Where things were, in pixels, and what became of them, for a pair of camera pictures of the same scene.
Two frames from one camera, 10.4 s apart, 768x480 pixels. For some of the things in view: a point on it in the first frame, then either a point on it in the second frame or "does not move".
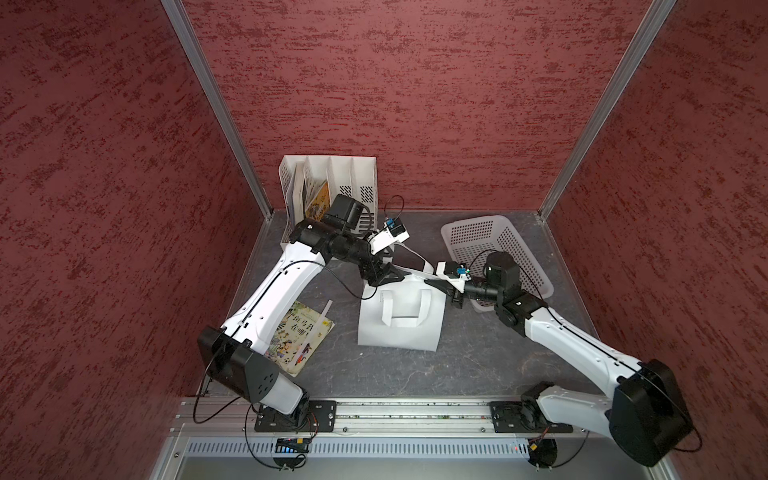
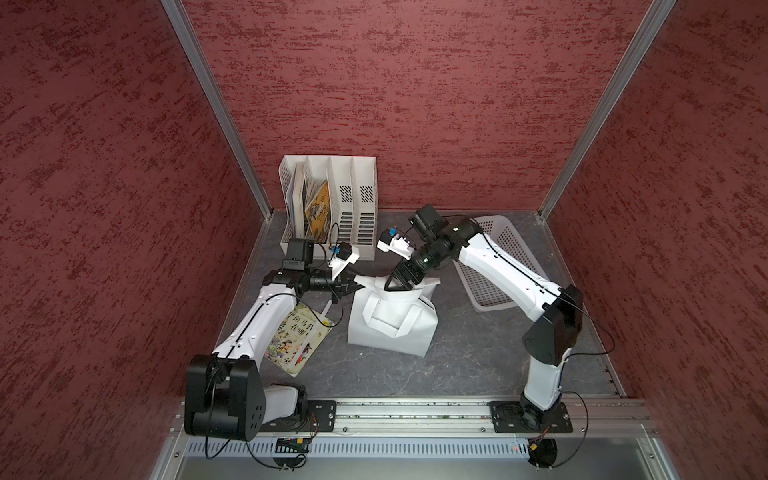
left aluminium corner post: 185,27 does not move
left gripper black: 376,278 -> 341,286
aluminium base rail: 230,419 does not move
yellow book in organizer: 319,208 does not move
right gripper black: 457,298 -> 407,265
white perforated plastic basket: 469,242 does not move
